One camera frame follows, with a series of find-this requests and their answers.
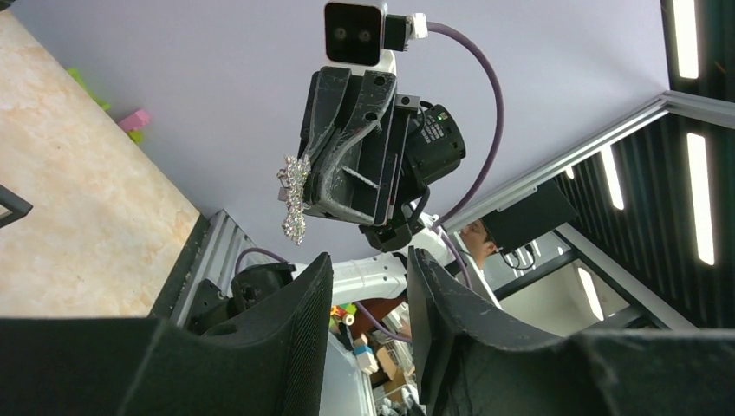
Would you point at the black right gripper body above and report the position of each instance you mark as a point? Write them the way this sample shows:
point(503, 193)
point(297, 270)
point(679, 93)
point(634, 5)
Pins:
point(434, 148)

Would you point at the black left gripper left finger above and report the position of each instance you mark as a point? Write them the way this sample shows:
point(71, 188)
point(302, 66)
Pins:
point(268, 360)

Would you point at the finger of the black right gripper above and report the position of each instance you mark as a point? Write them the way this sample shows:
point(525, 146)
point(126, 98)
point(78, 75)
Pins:
point(324, 139)
point(354, 187)

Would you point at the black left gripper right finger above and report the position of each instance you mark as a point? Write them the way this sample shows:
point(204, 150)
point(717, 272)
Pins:
point(472, 358)

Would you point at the white silver brooch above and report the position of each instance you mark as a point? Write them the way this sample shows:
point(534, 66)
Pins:
point(293, 179)

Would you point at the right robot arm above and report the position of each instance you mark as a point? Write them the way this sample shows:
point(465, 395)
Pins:
point(384, 274)

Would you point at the person in background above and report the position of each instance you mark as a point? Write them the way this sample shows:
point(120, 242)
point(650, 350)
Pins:
point(478, 241)

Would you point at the green pink toy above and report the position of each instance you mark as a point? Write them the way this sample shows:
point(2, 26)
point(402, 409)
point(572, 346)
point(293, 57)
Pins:
point(132, 121)

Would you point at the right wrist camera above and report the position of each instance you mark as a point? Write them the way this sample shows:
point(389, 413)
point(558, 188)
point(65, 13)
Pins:
point(364, 35)

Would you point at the black square frame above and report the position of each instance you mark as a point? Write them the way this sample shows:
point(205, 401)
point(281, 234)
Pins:
point(15, 207)

